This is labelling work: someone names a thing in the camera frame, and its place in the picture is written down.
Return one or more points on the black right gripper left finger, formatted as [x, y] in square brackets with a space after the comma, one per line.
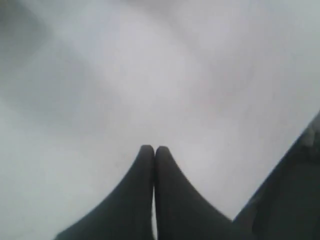
[126, 213]

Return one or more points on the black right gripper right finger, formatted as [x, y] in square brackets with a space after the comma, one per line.
[181, 212]

